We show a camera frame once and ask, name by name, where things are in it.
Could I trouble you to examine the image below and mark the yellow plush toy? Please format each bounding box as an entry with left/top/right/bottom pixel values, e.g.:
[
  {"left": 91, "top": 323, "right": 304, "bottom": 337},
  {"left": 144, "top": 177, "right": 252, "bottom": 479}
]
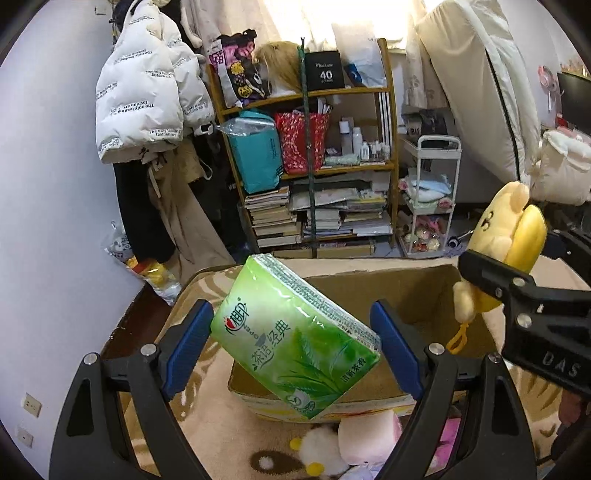
[{"left": 447, "top": 181, "right": 547, "bottom": 354}]

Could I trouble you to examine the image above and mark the pink swirl roll plush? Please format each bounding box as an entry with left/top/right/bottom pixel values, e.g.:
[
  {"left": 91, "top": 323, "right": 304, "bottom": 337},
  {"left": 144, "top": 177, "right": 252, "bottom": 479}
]
[{"left": 338, "top": 409, "right": 403, "bottom": 466}]

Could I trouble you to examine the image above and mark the white fluffy plush toy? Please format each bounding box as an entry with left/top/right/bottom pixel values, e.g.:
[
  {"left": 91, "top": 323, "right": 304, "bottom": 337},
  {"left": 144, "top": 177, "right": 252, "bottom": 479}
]
[{"left": 290, "top": 425, "right": 349, "bottom": 478}]

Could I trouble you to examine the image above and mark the green tissue pack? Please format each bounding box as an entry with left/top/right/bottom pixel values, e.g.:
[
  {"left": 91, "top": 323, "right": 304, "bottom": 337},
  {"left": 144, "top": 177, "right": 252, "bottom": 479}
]
[{"left": 211, "top": 254, "right": 381, "bottom": 420}]

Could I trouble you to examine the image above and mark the cardboard box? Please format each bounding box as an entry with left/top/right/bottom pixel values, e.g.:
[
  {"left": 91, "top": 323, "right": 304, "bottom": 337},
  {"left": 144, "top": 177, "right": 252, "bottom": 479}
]
[{"left": 211, "top": 255, "right": 460, "bottom": 423}]

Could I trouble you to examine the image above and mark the white rolling cart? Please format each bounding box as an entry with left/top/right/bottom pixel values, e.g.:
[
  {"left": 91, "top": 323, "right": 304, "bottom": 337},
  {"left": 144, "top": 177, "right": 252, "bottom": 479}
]
[{"left": 397, "top": 134, "right": 463, "bottom": 259}]

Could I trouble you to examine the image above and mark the plastic bag on floor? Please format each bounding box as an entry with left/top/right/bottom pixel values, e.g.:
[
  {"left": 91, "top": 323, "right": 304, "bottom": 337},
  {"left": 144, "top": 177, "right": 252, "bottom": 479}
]
[{"left": 103, "top": 221, "right": 181, "bottom": 306}]

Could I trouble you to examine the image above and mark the cream mattress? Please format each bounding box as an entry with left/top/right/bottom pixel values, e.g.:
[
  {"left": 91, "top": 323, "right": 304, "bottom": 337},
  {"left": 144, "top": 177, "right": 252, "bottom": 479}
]
[{"left": 416, "top": 1, "right": 541, "bottom": 185}]

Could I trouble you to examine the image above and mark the wooden bookshelf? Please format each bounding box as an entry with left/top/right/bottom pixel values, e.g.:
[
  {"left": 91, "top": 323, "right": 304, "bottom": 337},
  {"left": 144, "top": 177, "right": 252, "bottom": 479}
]
[{"left": 208, "top": 29, "right": 399, "bottom": 252}]

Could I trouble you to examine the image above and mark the stack of books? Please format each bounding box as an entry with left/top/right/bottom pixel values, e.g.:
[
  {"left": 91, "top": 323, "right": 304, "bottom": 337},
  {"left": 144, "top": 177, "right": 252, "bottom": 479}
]
[{"left": 245, "top": 186, "right": 301, "bottom": 249}]

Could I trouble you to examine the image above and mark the red patterned bag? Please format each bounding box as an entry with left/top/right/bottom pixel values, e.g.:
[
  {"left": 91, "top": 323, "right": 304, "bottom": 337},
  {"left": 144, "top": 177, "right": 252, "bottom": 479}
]
[{"left": 274, "top": 111, "right": 329, "bottom": 175}]

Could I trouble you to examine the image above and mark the beige coat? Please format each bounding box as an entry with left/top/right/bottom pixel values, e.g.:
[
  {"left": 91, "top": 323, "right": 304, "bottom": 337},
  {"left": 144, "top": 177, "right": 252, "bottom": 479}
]
[{"left": 148, "top": 138, "right": 235, "bottom": 285}]

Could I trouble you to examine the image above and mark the black box with 40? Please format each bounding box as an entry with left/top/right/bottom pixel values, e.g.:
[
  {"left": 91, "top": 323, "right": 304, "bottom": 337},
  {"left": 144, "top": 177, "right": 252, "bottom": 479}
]
[{"left": 304, "top": 50, "right": 345, "bottom": 91}]

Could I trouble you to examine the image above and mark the teal bag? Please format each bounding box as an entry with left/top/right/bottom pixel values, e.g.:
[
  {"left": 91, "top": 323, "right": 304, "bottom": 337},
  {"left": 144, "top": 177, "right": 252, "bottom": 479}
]
[{"left": 219, "top": 111, "right": 283, "bottom": 194}]

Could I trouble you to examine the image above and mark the blonde wig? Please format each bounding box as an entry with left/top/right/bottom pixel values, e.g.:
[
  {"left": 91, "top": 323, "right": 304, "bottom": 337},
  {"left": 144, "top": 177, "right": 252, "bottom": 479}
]
[{"left": 254, "top": 41, "right": 301, "bottom": 97}]

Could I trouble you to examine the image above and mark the black anime tote bag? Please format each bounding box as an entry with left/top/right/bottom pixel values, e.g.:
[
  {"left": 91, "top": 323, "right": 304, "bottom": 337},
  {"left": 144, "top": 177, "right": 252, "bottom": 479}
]
[{"left": 207, "top": 29, "right": 266, "bottom": 108}]

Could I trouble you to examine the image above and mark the white puffer jacket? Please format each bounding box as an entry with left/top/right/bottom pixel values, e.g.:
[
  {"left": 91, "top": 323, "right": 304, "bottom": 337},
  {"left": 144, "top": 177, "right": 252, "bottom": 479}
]
[{"left": 95, "top": 1, "right": 214, "bottom": 164}]

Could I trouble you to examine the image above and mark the wall power outlet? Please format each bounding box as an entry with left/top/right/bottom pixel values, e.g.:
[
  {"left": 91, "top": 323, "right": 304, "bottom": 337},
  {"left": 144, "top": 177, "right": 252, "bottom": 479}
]
[{"left": 22, "top": 393, "right": 42, "bottom": 418}]

